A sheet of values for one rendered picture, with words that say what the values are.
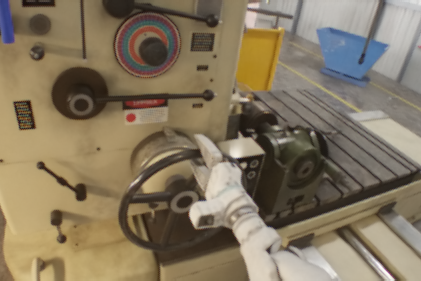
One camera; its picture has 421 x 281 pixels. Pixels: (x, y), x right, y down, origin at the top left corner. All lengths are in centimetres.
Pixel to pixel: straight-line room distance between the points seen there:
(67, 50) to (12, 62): 13
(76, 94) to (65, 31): 15
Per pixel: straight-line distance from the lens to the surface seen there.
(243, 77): 399
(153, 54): 71
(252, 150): 102
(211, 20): 78
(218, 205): 55
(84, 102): 76
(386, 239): 193
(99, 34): 78
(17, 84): 83
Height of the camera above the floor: 187
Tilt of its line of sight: 32 degrees down
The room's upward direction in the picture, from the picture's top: 9 degrees clockwise
